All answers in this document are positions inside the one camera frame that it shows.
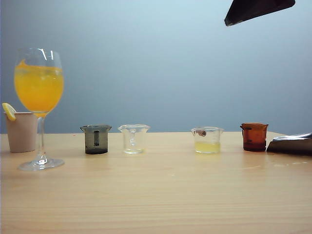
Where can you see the clear flared measuring cup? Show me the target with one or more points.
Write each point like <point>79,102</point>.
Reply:
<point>133,143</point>

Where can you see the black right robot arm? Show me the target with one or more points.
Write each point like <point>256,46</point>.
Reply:
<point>256,8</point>

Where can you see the grey smoked measuring cup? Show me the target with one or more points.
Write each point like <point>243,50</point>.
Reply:
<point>102,141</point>

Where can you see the clear cup with yellow liquid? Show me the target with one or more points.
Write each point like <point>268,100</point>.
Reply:
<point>207,147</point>

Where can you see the amber brown measuring cup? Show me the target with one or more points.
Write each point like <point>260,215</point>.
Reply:
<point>254,139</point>

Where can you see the beige paper cup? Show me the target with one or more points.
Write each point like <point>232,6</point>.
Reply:
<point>20,134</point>

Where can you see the clear stemmed wine glass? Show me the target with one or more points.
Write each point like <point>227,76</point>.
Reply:
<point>39,87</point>

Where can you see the silver metal object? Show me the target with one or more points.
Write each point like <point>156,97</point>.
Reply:
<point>290,145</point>

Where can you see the yellow lemon slice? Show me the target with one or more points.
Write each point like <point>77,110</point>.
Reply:
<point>9,112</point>

